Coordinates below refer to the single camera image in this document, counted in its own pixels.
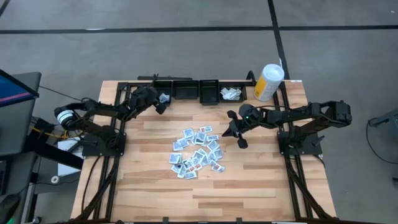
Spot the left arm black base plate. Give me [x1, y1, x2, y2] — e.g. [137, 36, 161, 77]
[81, 133, 127, 157]

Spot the thin black floor cable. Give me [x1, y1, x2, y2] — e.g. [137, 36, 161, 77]
[39, 85, 85, 101]
[366, 123, 398, 165]

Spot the black plastic mesh basket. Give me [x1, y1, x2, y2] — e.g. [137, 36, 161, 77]
[172, 80, 200, 100]
[198, 79, 220, 106]
[219, 81, 248, 103]
[151, 80, 174, 107]

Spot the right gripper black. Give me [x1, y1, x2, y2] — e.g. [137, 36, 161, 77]
[221, 104, 265, 149]

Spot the computer monitor with blue screen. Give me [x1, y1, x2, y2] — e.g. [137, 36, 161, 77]
[0, 68, 40, 108]

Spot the yellow cable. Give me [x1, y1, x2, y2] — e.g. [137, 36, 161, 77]
[30, 126, 85, 140]

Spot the yellow and white wipes canister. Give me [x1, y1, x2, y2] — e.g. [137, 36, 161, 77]
[254, 63, 285, 103]

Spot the black cart support beam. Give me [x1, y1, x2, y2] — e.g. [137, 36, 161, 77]
[24, 129, 85, 171]

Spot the grey chair base leg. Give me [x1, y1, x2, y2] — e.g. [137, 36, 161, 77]
[368, 108, 398, 128]

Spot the black computer mouse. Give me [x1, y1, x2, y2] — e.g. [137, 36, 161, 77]
[0, 193, 22, 224]

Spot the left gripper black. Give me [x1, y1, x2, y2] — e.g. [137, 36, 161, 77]
[127, 86, 167, 121]

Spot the white paper sheet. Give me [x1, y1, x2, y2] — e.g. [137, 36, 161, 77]
[57, 138, 84, 177]

